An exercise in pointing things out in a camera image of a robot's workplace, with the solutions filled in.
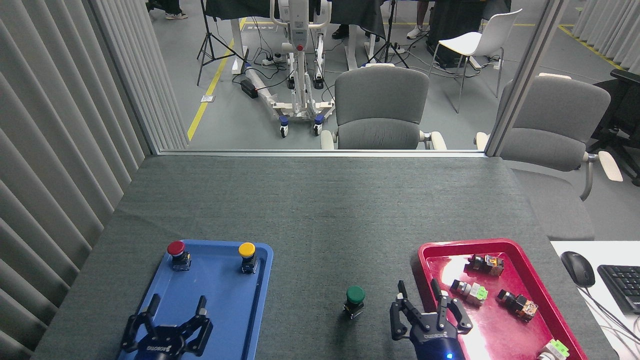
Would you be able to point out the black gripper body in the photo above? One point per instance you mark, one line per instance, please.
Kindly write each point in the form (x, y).
(160, 347)
(435, 342)

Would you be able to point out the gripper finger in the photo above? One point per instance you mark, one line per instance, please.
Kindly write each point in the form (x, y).
(440, 302)
(202, 320)
(155, 305)
(401, 300)

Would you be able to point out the green push button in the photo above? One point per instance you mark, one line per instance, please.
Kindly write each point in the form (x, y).
(355, 295)

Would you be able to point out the red push button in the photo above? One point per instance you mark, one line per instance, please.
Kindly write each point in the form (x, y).
(176, 248)

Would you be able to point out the yellow push button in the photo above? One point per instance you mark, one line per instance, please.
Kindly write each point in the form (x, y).
(247, 249)

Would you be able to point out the blue plastic tray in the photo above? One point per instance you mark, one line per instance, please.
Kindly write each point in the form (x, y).
(225, 300)

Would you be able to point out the red plastic tray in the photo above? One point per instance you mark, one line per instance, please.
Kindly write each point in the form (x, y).
(445, 265)

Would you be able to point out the white desk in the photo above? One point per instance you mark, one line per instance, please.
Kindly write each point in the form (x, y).
(570, 300)

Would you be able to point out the black computer mouse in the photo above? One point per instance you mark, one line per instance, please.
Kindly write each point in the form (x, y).
(578, 269)

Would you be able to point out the black keyboard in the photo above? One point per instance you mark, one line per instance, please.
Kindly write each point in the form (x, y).
(622, 287)

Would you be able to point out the grey office chair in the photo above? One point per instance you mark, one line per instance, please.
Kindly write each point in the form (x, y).
(380, 105)
(555, 125)

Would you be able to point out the floor outlet plate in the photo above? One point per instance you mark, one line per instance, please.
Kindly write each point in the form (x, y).
(207, 98)

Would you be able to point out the black power adapter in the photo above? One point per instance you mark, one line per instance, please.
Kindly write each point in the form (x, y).
(248, 88)

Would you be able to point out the black tripod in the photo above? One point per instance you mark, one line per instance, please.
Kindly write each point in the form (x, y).
(207, 35)
(388, 45)

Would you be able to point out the white plastic chair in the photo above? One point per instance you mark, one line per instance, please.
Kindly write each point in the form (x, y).
(480, 42)

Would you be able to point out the black office chair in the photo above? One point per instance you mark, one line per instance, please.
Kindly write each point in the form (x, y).
(620, 110)

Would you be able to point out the white power strip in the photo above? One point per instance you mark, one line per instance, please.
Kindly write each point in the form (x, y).
(270, 61)

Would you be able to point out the person's leg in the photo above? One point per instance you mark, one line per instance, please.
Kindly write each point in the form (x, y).
(416, 33)

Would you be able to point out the person's foot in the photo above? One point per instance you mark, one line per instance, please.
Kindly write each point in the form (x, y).
(341, 33)
(176, 15)

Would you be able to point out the white wheeled stand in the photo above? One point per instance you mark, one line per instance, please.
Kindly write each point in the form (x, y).
(299, 30)

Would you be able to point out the black draped table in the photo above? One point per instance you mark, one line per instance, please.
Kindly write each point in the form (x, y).
(350, 12)

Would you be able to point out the silver switch with green block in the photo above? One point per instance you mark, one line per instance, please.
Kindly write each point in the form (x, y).
(554, 349)
(472, 293)

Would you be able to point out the black orange switch block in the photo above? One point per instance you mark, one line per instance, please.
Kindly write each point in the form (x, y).
(520, 305)
(487, 264)

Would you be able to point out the silver frame post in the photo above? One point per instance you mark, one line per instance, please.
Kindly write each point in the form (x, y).
(525, 75)

